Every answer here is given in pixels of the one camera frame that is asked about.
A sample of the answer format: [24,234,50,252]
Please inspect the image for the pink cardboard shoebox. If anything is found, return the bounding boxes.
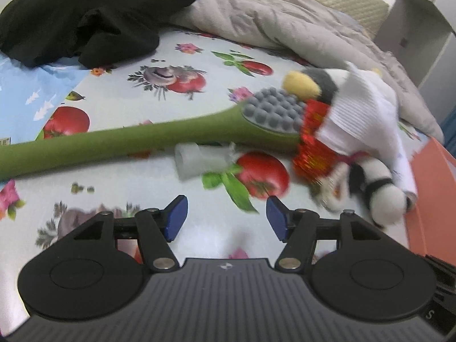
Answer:
[406,137,456,257]

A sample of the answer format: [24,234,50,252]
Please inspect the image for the white cloth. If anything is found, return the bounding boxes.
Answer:
[317,62,417,200]

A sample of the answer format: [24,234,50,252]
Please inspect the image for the red foil packet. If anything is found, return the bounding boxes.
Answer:
[292,99,339,186]

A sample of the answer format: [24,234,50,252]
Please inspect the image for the green massage hammer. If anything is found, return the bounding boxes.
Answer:
[0,87,308,182]

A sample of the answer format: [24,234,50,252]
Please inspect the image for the small panda plush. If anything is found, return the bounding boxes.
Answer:
[317,157,414,227]

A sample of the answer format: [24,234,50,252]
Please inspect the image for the grey quilt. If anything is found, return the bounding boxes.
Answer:
[171,0,445,143]

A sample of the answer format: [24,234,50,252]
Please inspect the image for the fruit printed bed sheet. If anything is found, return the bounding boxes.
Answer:
[0,25,446,328]

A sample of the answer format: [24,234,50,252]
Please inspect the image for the black clothes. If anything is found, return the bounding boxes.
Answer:
[0,0,207,69]

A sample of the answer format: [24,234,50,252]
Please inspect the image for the grey wardrobe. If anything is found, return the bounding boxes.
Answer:
[374,0,456,89]

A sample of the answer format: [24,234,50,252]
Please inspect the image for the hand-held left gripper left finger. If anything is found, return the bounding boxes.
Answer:
[64,195,188,272]

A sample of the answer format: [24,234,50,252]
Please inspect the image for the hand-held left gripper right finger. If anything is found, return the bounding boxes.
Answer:
[266,196,389,271]

